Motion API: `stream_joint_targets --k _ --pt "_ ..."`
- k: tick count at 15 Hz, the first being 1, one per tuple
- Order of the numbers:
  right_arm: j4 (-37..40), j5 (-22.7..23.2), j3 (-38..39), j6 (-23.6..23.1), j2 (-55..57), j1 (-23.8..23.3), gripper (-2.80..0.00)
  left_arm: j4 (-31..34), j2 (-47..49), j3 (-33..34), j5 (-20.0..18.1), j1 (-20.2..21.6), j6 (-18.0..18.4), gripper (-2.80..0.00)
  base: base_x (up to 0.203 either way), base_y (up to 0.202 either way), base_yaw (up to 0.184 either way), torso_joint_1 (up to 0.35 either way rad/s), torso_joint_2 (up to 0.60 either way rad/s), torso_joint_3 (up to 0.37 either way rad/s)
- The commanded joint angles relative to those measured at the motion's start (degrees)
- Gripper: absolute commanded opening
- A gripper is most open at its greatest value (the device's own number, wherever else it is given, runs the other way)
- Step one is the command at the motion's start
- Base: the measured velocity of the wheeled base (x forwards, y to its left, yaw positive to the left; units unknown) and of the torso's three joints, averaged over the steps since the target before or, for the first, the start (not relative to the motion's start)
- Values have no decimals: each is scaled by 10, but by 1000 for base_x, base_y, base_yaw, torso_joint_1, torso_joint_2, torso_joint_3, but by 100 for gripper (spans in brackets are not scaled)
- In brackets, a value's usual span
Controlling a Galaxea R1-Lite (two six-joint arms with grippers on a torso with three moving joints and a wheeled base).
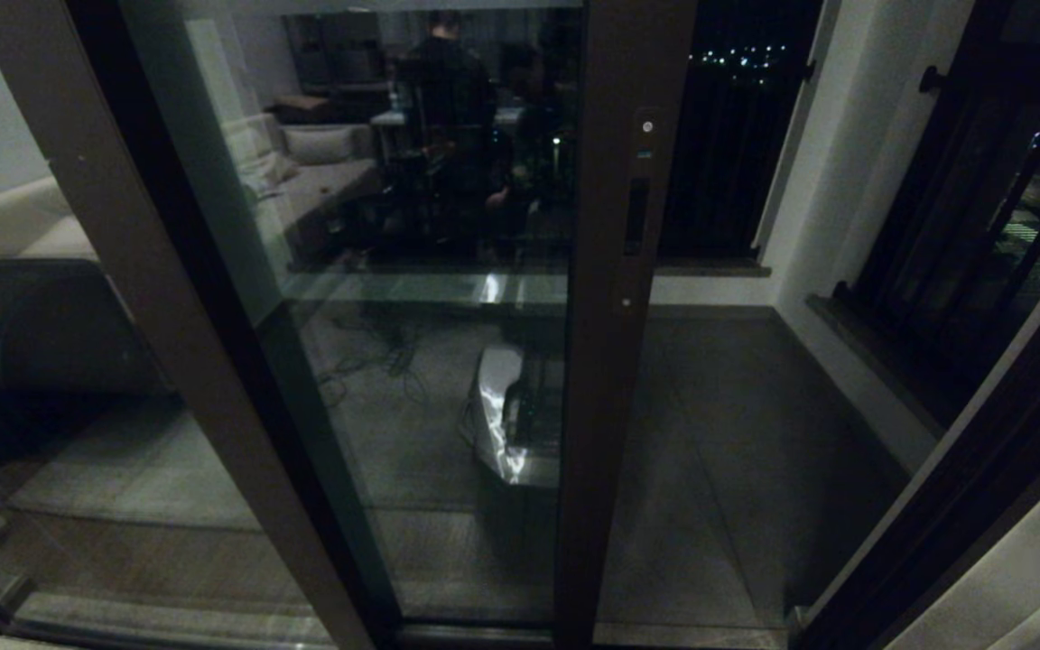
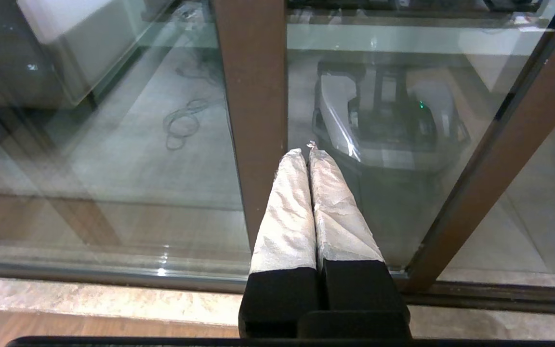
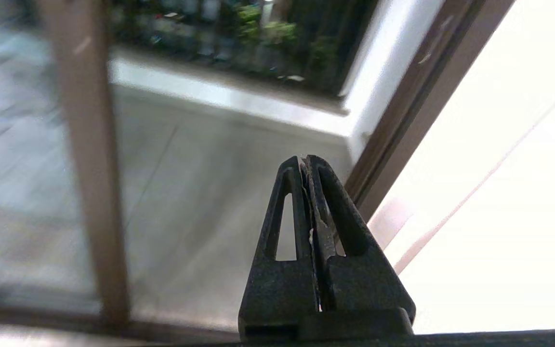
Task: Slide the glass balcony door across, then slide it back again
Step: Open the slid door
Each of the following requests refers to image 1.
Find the door floor track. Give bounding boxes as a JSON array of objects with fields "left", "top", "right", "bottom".
[{"left": 394, "top": 618, "right": 787, "bottom": 650}]

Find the dark recessed door handle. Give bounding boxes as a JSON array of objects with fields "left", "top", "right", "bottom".
[{"left": 624, "top": 177, "right": 652, "bottom": 256}]

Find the brown framed sliding glass door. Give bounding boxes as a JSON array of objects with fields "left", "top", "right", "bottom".
[{"left": 69, "top": 0, "right": 700, "bottom": 649}]

